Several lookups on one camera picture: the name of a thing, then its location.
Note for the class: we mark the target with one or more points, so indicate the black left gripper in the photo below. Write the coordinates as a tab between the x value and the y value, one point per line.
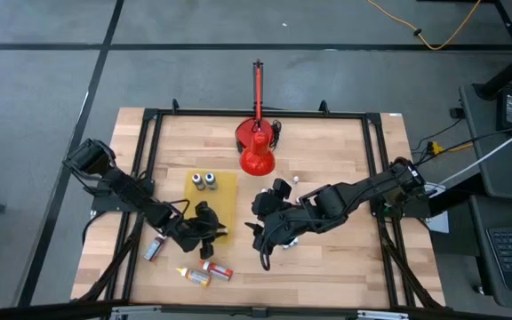
191	231

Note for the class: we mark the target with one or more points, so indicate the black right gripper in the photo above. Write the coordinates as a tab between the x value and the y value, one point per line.
278	218

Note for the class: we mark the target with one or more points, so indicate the orange-red food coloring bottle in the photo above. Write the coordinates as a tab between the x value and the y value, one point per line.
218	270

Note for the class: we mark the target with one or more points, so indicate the yellow food coloring bottle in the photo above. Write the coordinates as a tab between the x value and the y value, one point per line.
196	277

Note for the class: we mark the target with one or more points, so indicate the blue-capped food coloring bottle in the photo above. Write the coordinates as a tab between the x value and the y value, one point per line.
210	179

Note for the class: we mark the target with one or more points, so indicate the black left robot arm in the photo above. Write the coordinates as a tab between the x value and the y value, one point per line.
122	186

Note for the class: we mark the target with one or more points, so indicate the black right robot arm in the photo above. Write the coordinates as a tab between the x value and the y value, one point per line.
362	189

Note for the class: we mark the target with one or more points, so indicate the red desk lamp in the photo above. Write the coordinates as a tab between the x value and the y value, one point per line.
257	160

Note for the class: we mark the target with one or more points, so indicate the black horizontal rig beam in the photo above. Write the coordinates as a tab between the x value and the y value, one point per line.
256	312

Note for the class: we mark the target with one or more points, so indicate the black side desk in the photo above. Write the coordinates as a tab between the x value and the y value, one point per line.
509	169

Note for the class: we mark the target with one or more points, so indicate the black stand leg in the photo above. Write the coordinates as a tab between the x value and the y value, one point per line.
509	71

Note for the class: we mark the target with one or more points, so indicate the grey base plate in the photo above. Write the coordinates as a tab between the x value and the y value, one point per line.
438	222

